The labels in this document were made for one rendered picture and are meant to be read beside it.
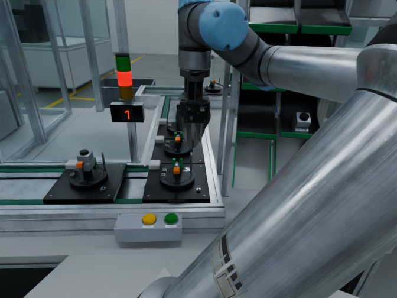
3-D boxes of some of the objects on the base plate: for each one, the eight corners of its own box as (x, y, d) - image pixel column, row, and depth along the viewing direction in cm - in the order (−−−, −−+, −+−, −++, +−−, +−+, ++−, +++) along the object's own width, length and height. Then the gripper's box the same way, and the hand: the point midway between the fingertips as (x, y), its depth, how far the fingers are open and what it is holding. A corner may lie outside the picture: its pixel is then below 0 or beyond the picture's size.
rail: (224, 233, 90) (226, 209, 85) (-39, 237, 85) (-53, 213, 80) (221, 222, 95) (224, 198, 90) (-27, 225, 90) (-40, 201, 84)
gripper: (174, 73, 54) (175, 159, 64) (216, 74, 55) (211, 159, 65) (175, 66, 62) (176, 143, 72) (212, 67, 62) (208, 143, 72)
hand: (192, 142), depth 70 cm, fingers closed
